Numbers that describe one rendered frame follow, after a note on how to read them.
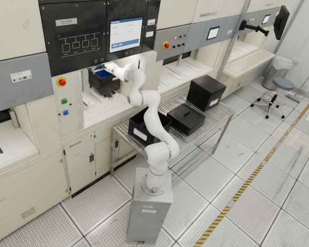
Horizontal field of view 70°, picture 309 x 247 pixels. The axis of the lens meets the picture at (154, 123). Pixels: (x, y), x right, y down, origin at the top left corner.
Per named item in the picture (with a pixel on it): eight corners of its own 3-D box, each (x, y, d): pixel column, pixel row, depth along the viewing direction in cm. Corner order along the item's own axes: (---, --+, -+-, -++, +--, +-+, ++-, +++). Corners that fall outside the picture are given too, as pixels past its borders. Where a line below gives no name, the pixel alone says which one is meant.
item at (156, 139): (126, 133, 199) (128, 118, 188) (145, 119, 218) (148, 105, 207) (151, 149, 189) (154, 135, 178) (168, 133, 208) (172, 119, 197)
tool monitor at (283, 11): (274, 49, 244) (293, 14, 220) (232, 32, 268) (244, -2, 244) (286, 43, 268) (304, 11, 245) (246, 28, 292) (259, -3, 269)
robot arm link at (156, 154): (169, 173, 151) (177, 149, 135) (144, 181, 143) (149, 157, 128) (161, 160, 159) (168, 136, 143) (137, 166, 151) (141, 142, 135)
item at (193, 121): (187, 136, 209) (191, 126, 200) (164, 120, 221) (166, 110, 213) (204, 124, 227) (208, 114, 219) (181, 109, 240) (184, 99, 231)
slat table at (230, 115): (145, 214, 225) (158, 168, 175) (109, 176, 252) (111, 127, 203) (214, 154, 304) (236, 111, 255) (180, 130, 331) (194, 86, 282)
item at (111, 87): (99, 99, 204) (99, 68, 183) (87, 88, 213) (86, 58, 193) (120, 91, 219) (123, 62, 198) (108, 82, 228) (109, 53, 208)
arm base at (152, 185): (167, 196, 158) (172, 181, 146) (140, 194, 156) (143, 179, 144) (165, 174, 172) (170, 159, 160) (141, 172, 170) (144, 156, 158)
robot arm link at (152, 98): (155, 164, 142) (177, 158, 149) (162, 160, 132) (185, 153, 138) (133, 96, 157) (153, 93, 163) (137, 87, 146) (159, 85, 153)
